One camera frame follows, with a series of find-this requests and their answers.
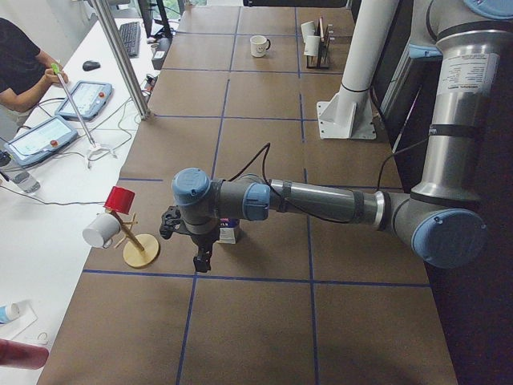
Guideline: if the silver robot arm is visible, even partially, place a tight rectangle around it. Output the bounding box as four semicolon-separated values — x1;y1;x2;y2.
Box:
160;1;512;272

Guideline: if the upper teach pendant tablet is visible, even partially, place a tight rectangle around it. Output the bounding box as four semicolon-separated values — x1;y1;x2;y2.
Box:
55;80;113;121

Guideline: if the white smiley mug black handle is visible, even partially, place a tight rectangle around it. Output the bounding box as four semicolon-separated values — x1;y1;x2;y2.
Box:
249;35;271;58

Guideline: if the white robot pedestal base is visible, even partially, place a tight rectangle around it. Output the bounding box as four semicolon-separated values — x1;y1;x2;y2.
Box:
317;0;399;140

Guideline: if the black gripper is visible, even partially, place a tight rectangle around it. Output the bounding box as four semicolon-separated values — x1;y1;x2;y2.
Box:
160;206;220;273

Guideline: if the lower teach pendant tablet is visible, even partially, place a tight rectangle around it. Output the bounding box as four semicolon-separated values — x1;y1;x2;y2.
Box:
4;116;78;167

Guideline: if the black keyboard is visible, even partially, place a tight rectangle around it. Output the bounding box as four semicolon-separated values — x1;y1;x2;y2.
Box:
119;22;140;58

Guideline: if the white ribbed HOME mug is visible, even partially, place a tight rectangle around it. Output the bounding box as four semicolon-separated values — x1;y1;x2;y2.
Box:
303;34;321;57

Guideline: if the black computer mouse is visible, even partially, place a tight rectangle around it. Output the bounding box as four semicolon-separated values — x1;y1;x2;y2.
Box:
82;60;101;71

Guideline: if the blue Pascual milk carton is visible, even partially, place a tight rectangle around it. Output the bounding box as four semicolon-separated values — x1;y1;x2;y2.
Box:
218;218;240;245

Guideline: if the grey aluminium frame post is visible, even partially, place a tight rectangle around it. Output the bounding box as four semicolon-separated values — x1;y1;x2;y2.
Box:
91;0;151;120

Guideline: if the wooden mug tree stand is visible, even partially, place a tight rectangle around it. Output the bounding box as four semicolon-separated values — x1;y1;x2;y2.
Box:
105;209;160;269

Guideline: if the white mug on stand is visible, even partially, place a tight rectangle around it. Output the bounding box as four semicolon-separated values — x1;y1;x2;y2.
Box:
82;213;121;249

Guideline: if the person in black shirt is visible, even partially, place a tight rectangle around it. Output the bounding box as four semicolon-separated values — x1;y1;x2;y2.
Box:
1;18;68;126

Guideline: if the teach pendant tablet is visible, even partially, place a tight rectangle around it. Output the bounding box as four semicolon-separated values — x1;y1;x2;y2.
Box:
4;116;78;167
55;80;113;121

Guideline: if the black wire mug rack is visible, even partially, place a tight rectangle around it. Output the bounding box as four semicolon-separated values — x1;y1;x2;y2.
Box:
305;16;333;69

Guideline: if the metal grabber stick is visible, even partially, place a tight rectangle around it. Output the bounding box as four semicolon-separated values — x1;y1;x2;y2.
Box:
51;63;117;168

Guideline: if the red cup on stand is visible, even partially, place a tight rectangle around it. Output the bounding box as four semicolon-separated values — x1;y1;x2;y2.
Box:
103;186;135;214

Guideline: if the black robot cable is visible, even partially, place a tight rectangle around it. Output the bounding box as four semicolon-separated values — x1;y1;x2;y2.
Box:
228;143;430;220

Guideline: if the red bottle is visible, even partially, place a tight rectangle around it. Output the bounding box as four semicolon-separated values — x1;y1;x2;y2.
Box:
1;339;49;370

